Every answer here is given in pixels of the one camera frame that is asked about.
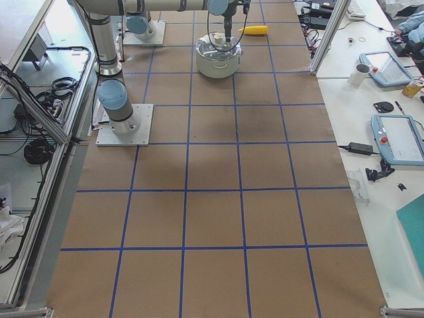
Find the white mug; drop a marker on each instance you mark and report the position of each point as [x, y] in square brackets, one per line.
[358, 75]

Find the far blue teach pendant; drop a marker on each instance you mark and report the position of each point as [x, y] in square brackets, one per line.
[390, 72]

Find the white power strip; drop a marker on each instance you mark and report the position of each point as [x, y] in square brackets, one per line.
[55, 107]

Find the yellow corn cob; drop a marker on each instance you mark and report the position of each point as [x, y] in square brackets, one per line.
[255, 30]

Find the clear plastic holder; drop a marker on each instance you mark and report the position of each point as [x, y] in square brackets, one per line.
[358, 187]

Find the near blue teach pendant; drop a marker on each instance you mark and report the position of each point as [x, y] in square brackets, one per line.
[398, 139]

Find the black power adapter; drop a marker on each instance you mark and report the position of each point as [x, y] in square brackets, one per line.
[359, 148]

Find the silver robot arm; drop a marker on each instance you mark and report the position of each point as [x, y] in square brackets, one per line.
[144, 15]
[112, 92]

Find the aluminium frame post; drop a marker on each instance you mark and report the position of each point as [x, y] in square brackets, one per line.
[332, 27]

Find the black oval case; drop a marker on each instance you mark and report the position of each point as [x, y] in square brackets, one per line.
[383, 107]

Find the yellow drink can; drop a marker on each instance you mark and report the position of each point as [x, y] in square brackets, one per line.
[412, 88]

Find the glass pot lid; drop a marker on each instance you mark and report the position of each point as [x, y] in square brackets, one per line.
[213, 47]

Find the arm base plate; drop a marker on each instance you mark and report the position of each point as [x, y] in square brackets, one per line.
[135, 131]
[144, 33]

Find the white crumpled cloth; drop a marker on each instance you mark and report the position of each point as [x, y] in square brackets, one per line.
[11, 225]

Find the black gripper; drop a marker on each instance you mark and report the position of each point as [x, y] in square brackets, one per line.
[227, 23]

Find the white electric cooking pot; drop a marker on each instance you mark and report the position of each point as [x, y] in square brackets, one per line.
[218, 70]

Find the teal cutting mat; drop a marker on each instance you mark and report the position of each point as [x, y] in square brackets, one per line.
[411, 219]

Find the blue teach pendant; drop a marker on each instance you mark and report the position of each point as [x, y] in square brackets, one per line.
[398, 139]
[390, 72]

